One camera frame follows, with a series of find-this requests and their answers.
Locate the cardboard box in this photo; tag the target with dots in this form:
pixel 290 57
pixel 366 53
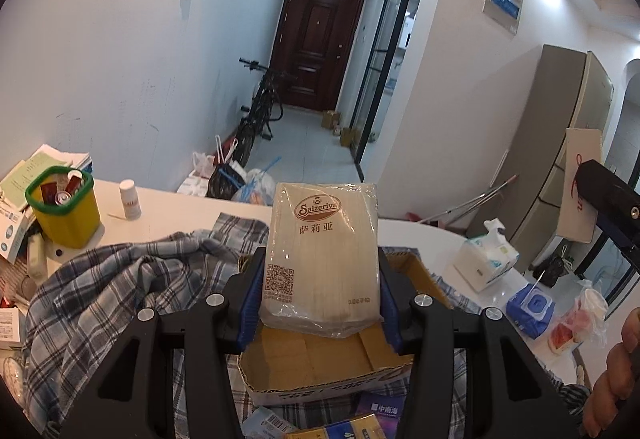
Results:
pixel 310 359

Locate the small brown floor carton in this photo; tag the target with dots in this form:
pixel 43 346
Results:
pixel 330 120

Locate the white pill bottle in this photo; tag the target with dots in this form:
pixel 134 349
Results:
pixel 130 204

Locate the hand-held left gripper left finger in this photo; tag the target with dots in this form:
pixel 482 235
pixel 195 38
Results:
pixel 247 319

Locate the person's right hand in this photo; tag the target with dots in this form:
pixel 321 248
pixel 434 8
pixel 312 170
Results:
pixel 615 379

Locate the white tissue pack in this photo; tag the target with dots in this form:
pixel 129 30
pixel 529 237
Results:
pixel 482 264

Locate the stack of papers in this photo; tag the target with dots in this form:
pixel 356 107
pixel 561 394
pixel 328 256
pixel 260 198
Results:
pixel 45 159

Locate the beige paper bag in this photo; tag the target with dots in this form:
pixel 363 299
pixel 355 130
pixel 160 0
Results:
pixel 582 144

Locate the black trash bag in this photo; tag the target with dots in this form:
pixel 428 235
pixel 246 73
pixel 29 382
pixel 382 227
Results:
pixel 222 184

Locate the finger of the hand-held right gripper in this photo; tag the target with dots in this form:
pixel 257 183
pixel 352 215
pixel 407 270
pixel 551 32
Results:
pixel 610 194
pixel 625 234

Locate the clear plastic bag red contents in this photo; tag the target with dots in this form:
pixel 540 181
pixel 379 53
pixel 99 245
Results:
pixel 575 329

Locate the yellow bin green rim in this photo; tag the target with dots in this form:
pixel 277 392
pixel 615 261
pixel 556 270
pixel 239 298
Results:
pixel 70 224

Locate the dark blue cigarette box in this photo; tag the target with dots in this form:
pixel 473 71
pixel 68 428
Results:
pixel 380 406

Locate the blue gold cigarette pack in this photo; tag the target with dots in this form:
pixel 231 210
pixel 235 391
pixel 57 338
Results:
pixel 345 429

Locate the black framed sliding glass door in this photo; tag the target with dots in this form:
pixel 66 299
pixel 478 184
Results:
pixel 395 69

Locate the blue wet wipes pack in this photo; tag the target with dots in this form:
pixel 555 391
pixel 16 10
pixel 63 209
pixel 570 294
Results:
pixel 530 311

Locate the brown entrance door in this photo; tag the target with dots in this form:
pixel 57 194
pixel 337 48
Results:
pixel 315 44

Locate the white blue mask box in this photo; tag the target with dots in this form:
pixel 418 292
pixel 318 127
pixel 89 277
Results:
pixel 12 234

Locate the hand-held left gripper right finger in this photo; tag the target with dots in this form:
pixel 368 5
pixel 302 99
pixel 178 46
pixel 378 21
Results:
pixel 392 324

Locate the beige refrigerator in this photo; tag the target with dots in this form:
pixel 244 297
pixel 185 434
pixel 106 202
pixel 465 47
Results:
pixel 550 119

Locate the blue plaid shirt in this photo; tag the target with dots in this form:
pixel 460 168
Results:
pixel 115 289

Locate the black bicycle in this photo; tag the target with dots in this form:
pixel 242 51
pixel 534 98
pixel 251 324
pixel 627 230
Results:
pixel 260 109

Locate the blue white plastic bag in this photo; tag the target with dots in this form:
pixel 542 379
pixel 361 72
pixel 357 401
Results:
pixel 255 189

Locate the beige paper napkin packet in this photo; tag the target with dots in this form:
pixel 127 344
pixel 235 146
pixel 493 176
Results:
pixel 315 259

